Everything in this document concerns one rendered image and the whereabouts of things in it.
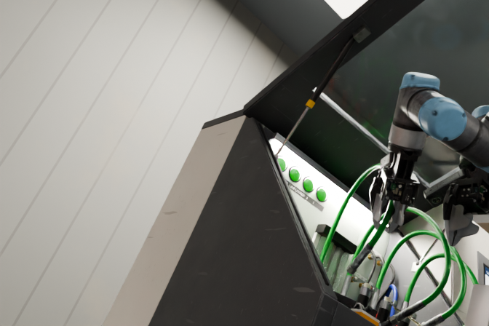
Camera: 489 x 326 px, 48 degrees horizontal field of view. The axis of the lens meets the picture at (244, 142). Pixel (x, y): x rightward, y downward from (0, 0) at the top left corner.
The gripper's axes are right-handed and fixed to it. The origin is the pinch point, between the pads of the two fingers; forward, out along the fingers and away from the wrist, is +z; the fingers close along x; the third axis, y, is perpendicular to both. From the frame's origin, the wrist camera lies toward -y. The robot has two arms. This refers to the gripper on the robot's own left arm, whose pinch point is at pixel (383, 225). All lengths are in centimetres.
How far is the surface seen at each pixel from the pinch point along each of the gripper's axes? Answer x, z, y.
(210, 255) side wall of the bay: -38.5, 15.6, -0.7
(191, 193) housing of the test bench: -49, 14, -31
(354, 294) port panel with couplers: 5, 41, -35
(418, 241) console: 24, 26, -50
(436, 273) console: 28, 29, -36
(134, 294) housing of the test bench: -59, 39, -13
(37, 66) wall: -138, 5, -120
